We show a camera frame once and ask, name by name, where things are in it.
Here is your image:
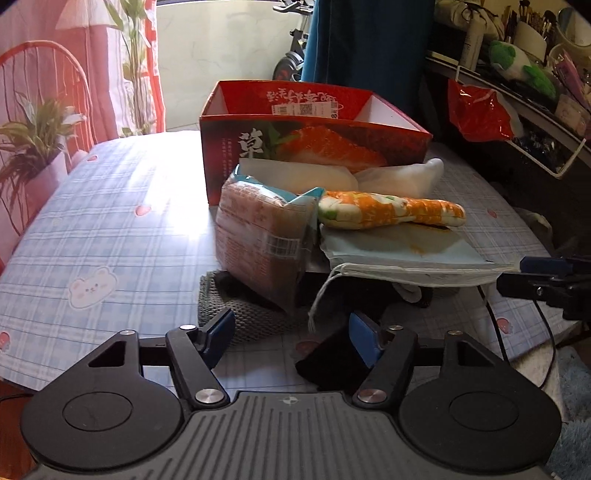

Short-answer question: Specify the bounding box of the grey knitted cloth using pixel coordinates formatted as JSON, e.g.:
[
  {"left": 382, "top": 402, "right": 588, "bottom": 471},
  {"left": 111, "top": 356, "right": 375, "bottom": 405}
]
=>
[{"left": 197, "top": 271, "right": 308, "bottom": 346}]

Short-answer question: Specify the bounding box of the white spray bottle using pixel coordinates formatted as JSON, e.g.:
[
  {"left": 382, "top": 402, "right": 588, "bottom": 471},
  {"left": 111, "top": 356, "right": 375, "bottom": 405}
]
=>
[{"left": 460, "top": 15, "right": 486, "bottom": 70}]

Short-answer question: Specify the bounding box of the orange floral cloth doll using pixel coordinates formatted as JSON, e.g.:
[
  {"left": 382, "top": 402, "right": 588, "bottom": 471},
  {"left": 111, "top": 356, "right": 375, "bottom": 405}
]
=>
[{"left": 318, "top": 191, "right": 467, "bottom": 230}]

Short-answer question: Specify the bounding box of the blue plaid tablecloth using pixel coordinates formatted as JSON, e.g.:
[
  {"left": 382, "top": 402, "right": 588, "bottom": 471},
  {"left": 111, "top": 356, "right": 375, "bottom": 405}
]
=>
[{"left": 1, "top": 131, "right": 548, "bottom": 394}]

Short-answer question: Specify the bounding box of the red strawberry cardboard box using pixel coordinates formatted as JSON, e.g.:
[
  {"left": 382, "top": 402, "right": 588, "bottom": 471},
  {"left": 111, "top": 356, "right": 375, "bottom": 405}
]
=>
[{"left": 199, "top": 80, "right": 432, "bottom": 206}]

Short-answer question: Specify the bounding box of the round vanity mirror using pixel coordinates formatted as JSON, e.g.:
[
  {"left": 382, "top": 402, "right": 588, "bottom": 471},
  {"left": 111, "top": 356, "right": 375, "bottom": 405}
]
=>
[{"left": 557, "top": 7, "right": 591, "bottom": 57}]

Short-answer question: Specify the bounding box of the purple tissue pack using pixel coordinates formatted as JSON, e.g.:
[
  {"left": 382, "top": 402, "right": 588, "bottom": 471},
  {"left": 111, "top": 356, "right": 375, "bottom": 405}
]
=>
[{"left": 554, "top": 52, "right": 590, "bottom": 110}]

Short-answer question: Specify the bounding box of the light blue folded cloth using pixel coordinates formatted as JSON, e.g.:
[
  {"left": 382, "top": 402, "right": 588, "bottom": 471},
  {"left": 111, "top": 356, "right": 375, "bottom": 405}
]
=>
[{"left": 321, "top": 223, "right": 491, "bottom": 268}]

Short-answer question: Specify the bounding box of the packaged bread bag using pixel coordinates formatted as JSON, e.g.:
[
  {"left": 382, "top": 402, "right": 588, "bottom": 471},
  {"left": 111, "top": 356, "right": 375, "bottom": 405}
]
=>
[{"left": 215, "top": 172, "right": 325, "bottom": 313}]

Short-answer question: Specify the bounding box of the black cloth piece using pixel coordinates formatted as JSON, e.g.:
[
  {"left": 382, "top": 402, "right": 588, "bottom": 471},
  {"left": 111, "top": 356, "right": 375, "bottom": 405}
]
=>
[{"left": 295, "top": 326, "right": 370, "bottom": 397}]

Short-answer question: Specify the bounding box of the blue curtain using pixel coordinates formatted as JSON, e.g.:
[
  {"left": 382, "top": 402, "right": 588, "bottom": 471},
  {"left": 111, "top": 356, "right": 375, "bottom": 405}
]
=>
[{"left": 301, "top": 0, "right": 435, "bottom": 112}]

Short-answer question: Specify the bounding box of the pink printed backdrop cloth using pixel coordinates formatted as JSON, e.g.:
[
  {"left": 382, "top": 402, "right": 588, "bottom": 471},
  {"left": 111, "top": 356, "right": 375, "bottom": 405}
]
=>
[{"left": 1, "top": 1, "right": 165, "bottom": 263}]

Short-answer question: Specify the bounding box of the red plastic bag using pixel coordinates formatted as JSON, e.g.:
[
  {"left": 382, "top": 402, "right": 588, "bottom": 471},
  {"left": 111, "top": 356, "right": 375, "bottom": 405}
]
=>
[{"left": 448, "top": 79, "right": 525, "bottom": 143}]

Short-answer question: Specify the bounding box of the black cable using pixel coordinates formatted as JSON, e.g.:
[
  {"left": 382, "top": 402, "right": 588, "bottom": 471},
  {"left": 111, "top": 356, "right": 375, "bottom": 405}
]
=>
[{"left": 476, "top": 284, "right": 559, "bottom": 391}]

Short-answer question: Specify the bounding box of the white drawstring pouch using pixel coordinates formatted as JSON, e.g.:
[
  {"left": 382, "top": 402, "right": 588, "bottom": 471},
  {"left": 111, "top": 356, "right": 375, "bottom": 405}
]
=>
[{"left": 308, "top": 262, "right": 519, "bottom": 332}]

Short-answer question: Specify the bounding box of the white brush holder cup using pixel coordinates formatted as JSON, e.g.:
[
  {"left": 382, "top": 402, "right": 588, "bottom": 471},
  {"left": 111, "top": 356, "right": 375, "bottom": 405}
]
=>
[{"left": 514, "top": 21, "right": 547, "bottom": 62}]

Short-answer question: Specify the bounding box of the white wire rack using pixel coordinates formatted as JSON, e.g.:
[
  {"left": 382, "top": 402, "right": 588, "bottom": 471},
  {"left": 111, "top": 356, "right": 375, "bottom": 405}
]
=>
[{"left": 427, "top": 52, "right": 590, "bottom": 179}]

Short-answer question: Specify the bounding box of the white sock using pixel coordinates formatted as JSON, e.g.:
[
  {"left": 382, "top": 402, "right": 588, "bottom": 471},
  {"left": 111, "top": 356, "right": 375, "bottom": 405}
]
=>
[{"left": 355, "top": 158, "right": 445, "bottom": 198}]

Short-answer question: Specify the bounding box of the beige drawstring bag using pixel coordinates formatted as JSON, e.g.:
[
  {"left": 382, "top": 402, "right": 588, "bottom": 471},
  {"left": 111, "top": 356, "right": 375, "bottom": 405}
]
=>
[{"left": 435, "top": 0, "right": 505, "bottom": 41}]

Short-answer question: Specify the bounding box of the green white plush toy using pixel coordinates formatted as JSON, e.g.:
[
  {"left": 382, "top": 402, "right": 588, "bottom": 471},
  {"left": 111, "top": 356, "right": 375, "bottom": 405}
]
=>
[{"left": 489, "top": 40, "right": 557, "bottom": 101}]

